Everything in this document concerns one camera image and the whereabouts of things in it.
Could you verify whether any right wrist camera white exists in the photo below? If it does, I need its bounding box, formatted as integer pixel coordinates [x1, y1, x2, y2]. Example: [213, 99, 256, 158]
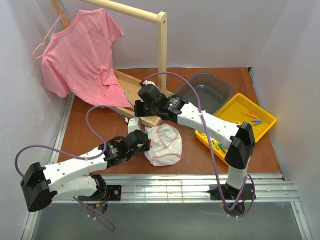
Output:
[139, 78, 157, 88]

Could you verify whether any light blue wire hanger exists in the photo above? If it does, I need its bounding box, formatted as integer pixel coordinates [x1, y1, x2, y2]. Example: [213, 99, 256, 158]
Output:
[125, 91, 147, 131]

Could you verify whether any teal transparent plastic tub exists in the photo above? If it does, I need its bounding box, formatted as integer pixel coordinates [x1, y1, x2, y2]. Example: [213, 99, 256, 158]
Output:
[188, 72, 233, 115]

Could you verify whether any yellow plastic tray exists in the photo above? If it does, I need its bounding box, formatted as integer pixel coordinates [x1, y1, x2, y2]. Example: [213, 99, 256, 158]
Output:
[194, 92, 278, 167]

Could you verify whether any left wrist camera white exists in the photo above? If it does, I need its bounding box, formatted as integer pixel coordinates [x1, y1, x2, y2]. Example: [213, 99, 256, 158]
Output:
[125, 117, 141, 134]

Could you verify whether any wooden clothes rack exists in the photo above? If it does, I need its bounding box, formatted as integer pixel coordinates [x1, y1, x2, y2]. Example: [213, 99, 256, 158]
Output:
[50, 0, 170, 127]

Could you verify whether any pink t-shirt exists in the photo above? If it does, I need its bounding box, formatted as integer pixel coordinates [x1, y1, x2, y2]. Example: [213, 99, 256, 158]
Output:
[41, 8, 131, 108]

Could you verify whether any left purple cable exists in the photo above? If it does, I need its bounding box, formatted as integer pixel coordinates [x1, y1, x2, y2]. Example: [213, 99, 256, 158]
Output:
[14, 104, 128, 178]

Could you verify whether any blue clothespin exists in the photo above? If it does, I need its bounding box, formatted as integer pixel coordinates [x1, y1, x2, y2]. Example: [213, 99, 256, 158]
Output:
[251, 119, 263, 126]

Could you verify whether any orange clothespin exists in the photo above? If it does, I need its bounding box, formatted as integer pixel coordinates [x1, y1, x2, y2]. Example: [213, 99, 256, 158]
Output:
[242, 110, 257, 119]

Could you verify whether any aluminium mounting rail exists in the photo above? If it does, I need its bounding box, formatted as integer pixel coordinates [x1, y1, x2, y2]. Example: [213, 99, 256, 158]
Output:
[32, 173, 301, 205]

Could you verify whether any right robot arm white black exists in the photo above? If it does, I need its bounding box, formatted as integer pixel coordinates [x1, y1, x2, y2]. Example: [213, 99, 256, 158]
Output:
[134, 83, 256, 199]

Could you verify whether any green clothespin in tray front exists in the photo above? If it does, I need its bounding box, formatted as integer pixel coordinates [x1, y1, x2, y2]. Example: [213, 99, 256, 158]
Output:
[211, 139, 220, 150]

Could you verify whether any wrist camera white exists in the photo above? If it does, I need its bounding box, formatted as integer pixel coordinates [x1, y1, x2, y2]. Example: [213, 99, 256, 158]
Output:
[125, 117, 141, 134]
[139, 78, 157, 88]

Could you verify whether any pink wire hanger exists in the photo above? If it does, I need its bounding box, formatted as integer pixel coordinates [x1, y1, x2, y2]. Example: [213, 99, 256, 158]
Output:
[32, 7, 79, 60]

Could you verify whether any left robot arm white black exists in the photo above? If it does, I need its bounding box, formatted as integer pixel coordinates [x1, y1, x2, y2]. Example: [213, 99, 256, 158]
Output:
[20, 129, 150, 212]

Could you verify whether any white pink-trimmed underwear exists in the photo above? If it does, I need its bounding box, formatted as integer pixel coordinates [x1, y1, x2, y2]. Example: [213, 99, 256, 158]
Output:
[144, 123, 182, 167]

